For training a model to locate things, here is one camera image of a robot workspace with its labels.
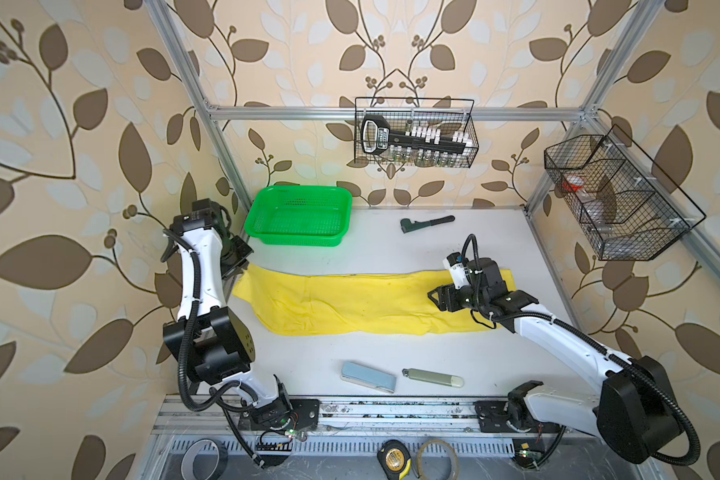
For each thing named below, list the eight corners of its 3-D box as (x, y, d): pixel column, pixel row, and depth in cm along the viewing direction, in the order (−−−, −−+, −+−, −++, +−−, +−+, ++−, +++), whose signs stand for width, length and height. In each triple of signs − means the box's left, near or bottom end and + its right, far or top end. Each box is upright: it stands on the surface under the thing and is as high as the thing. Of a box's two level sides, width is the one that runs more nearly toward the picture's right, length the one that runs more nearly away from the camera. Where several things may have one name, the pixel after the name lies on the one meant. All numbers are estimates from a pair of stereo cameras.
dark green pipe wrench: (403, 232, 117) (404, 228, 115) (399, 223, 120) (399, 219, 118) (453, 221, 121) (454, 217, 119) (448, 213, 124) (449, 209, 122)
